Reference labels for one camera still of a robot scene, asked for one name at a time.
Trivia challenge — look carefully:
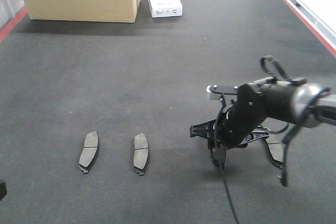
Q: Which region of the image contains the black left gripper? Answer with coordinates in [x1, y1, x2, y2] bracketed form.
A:
[0, 180, 7, 200]

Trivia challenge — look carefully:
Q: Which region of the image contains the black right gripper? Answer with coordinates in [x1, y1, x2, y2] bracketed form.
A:
[190, 84, 270, 148]

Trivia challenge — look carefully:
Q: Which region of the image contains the grey brake pad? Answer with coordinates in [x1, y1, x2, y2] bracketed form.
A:
[133, 133, 149, 176]
[79, 131, 100, 174]
[262, 136, 283, 169]
[210, 148, 226, 169]

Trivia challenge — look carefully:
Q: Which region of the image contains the black and silver right robot arm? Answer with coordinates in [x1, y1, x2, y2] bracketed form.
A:
[190, 56, 335, 187]

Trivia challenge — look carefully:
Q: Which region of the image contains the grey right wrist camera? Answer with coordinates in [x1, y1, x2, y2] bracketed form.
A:
[206, 84, 238, 100]

